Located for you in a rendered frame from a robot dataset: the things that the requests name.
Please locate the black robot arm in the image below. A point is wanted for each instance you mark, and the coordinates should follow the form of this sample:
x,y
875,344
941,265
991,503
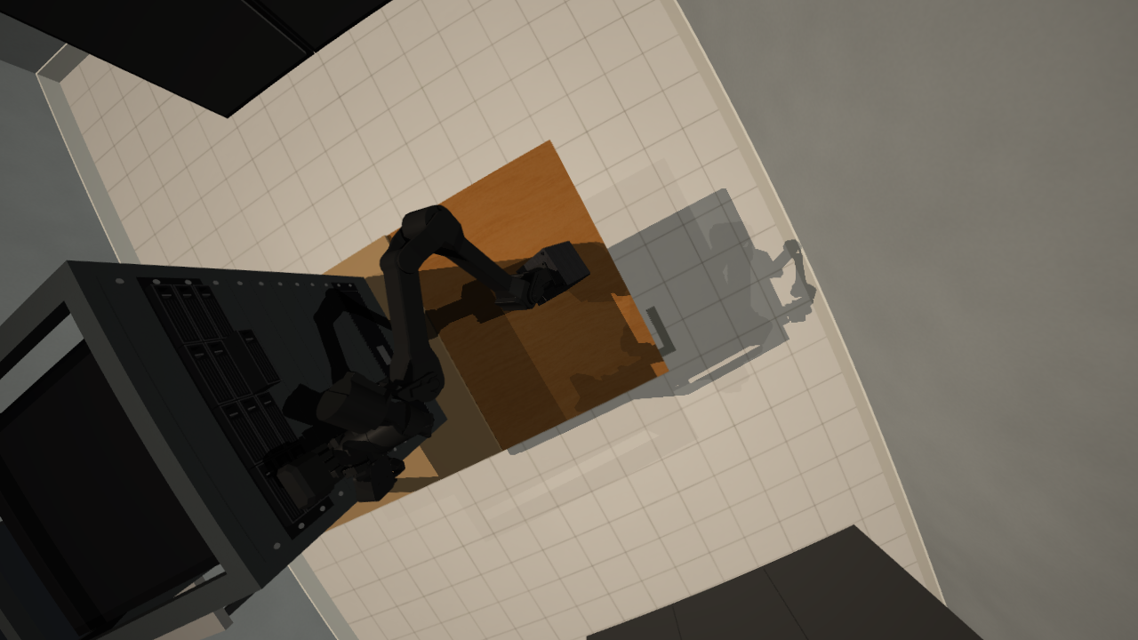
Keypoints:
x,y
360,405

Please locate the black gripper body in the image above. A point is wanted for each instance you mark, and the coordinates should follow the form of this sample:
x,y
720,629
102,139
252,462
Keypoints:
x,y
310,477

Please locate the black open rack frame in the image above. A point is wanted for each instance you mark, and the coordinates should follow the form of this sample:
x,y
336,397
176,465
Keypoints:
x,y
79,492

